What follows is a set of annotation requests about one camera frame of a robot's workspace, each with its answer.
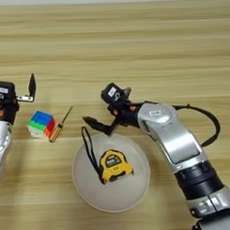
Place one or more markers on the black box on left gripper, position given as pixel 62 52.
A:
pixel 3 90

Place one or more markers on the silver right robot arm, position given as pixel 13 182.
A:
pixel 180 139

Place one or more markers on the multicoloured puzzle cube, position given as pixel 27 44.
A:
pixel 42 124

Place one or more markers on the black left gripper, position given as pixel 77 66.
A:
pixel 6 109

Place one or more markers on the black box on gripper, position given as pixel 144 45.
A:
pixel 3 90
pixel 113 93

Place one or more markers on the round white plate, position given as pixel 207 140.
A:
pixel 122 191

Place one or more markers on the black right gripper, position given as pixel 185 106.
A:
pixel 127 113

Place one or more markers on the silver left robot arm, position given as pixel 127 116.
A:
pixel 1 146

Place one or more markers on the yellow black tape measure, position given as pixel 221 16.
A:
pixel 115 165

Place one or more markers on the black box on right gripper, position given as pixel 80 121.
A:
pixel 113 93

